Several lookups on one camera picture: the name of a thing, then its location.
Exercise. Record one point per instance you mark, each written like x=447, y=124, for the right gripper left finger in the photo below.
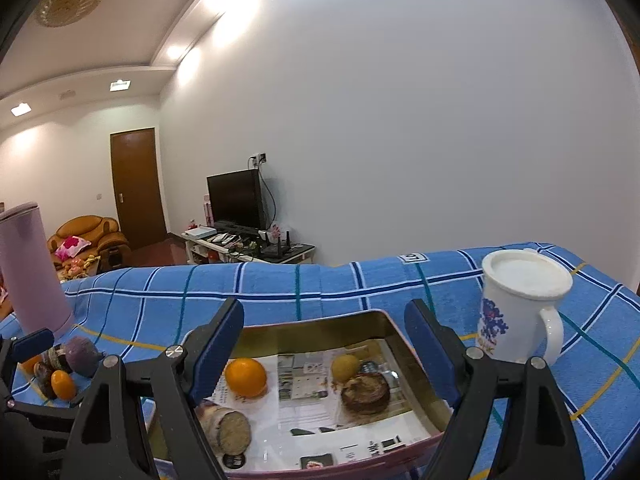
x=109, y=439

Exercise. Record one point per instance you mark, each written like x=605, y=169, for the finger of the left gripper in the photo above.
x=31, y=345

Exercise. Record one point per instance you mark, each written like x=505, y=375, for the small orange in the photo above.
x=63, y=385

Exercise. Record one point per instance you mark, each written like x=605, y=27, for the large orange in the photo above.
x=246, y=378

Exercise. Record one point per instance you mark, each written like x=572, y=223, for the dark brown mangosteen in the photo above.
x=366, y=393

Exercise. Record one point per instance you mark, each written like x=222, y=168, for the dark brown chestnut fruit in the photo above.
x=43, y=376

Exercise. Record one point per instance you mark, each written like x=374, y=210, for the cut dark fruit piece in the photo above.
x=55, y=358

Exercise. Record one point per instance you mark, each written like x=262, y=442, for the pink thermos jug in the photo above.
x=28, y=272

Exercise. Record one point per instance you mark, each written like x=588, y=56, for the purple round fruit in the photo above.
x=82, y=356

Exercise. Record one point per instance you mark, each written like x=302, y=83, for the pink floral cushion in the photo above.
x=71, y=247

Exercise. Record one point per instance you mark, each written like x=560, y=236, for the blue plaid tablecloth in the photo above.
x=137, y=312

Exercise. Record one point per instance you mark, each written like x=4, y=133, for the cut taro piece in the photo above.
x=226, y=430

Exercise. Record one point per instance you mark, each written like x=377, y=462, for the orange leather sofa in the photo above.
x=108, y=242

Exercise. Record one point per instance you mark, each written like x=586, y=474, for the white floral mug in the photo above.
x=519, y=315

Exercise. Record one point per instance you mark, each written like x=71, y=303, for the brown wooden door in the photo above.
x=137, y=188

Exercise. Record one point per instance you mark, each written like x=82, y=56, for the white tv stand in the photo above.
x=230, y=249

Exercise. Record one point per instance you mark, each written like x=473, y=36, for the yellow small fruit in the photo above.
x=344, y=366

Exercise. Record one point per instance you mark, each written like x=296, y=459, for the metal tin box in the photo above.
x=300, y=428

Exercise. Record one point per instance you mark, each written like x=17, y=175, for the black television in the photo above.
x=236, y=197

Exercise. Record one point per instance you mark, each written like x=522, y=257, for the wall power socket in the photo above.
x=259, y=158

